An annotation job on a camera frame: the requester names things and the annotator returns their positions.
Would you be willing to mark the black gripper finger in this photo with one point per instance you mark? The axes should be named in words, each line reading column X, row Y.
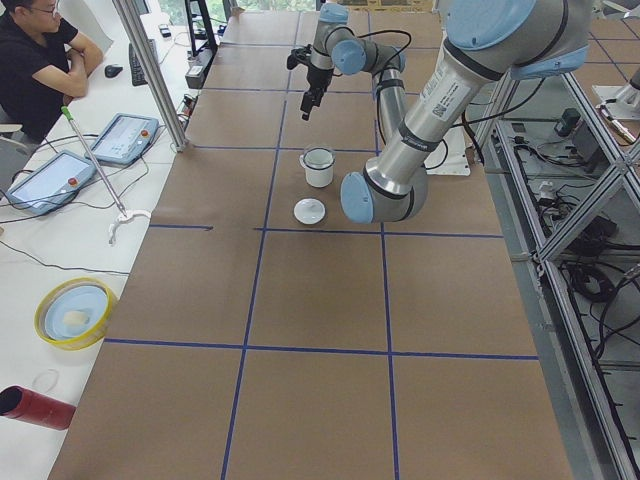
column 316, row 96
column 306, row 105

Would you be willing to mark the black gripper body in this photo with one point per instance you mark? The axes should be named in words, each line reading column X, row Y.
column 317, row 78

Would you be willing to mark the clear glass funnel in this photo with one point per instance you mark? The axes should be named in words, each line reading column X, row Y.
column 318, row 157

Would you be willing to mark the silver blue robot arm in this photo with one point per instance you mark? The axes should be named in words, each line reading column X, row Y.
column 483, row 41

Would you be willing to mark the white enamel mug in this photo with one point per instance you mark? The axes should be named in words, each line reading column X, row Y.
column 318, row 178

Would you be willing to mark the black keyboard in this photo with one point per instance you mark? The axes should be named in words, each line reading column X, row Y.
column 138, row 77

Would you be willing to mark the far teach pendant tablet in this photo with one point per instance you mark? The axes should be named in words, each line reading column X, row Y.
column 124, row 139

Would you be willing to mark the teach pendant tablet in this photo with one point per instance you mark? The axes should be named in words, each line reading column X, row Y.
column 124, row 139
column 52, row 185

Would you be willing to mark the black computer mouse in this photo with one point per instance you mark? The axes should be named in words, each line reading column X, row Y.
column 112, row 70

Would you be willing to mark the reacher grabber stick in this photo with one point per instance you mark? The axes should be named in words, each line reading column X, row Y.
column 125, row 215

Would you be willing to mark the black power adapter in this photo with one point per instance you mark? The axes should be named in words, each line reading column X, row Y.
column 567, row 122

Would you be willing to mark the man in black shirt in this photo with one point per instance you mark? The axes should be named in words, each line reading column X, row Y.
column 45, row 64

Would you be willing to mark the near teach pendant tablet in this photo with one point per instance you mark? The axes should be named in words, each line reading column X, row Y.
column 52, row 185

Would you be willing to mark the light blue plate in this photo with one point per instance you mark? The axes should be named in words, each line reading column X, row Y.
column 75, row 311

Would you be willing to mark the yellow rimmed bowl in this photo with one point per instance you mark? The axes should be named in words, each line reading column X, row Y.
column 87, row 339

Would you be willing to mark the red cylinder tube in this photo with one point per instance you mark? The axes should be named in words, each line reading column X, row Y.
column 22, row 404

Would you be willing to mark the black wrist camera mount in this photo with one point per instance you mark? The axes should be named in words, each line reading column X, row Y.
column 299, row 56

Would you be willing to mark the aluminium frame post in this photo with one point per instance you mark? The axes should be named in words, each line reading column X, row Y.
column 137, row 36

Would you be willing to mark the aluminium frame rail structure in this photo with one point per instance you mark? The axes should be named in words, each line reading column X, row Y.
column 574, row 202

